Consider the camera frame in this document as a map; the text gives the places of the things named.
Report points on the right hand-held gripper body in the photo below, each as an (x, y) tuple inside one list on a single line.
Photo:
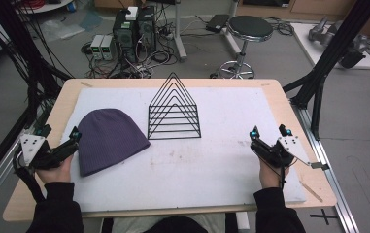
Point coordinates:
[(294, 149)]

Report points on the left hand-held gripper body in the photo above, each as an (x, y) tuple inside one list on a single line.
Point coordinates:
[(30, 149)]

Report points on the purple knit beanie hat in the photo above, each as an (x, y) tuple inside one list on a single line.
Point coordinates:
[(108, 139)]

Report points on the person's left hand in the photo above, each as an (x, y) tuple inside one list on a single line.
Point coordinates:
[(56, 174)]

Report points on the person's right hand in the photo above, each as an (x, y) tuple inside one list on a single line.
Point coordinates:
[(270, 177)]

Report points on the wooden stick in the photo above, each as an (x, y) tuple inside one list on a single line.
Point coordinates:
[(312, 191)]

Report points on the white foam mat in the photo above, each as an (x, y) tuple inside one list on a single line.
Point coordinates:
[(189, 174)]

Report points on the grey power supply unit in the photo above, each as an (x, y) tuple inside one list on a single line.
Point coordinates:
[(107, 47), (96, 47)]

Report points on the white floor board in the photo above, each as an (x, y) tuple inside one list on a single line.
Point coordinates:
[(305, 42)]

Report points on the black round stool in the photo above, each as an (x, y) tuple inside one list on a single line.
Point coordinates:
[(250, 26)]

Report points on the grey robot part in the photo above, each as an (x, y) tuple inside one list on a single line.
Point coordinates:
[(334, 35)]

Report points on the black computer tower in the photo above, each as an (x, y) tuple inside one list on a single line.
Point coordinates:
[(126, 39), (147, 29)]

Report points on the black flat device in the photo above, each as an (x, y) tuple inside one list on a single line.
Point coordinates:
[(217, 22)]

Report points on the person's lap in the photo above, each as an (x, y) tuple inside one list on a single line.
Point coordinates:
[(173, 225)]

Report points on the white round table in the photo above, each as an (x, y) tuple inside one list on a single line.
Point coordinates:
[(43, 6)]

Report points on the grey metal table leg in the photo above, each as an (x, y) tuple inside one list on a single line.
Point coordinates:
[(179, 32)]

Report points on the white box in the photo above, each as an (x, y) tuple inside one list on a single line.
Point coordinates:
[(132, 13)]

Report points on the black frame stand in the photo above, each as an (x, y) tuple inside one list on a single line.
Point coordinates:
[(27, 48), (331, 55)]

